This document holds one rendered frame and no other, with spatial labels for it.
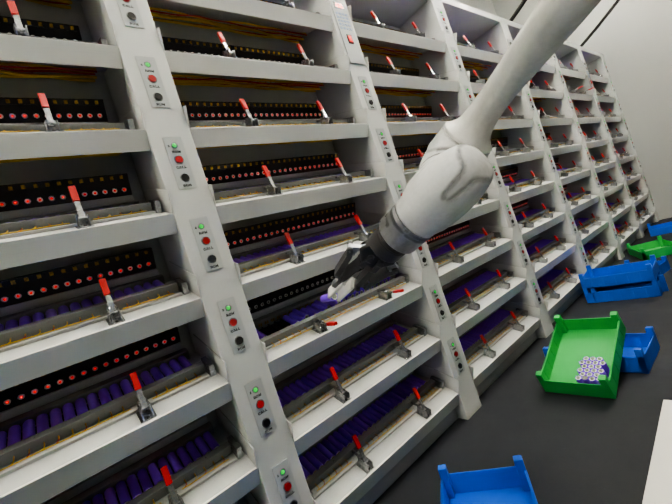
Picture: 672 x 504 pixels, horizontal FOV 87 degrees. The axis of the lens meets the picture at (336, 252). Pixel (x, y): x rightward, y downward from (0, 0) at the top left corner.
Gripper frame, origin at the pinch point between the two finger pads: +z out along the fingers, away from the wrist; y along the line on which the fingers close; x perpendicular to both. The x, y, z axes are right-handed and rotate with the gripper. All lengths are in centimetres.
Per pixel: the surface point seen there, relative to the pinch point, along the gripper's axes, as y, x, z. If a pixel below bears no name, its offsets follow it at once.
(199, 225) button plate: 33.8, -6.7, 6.2
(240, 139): 33.4, -32.4, -1.7
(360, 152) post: -5, -62, 0
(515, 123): -91, -138, -21
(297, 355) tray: 0.7, 9.6, 18.9
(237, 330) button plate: 17.5, 10.0, 15.3
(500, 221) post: -85, -77, 3
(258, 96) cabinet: 34, -69, 5
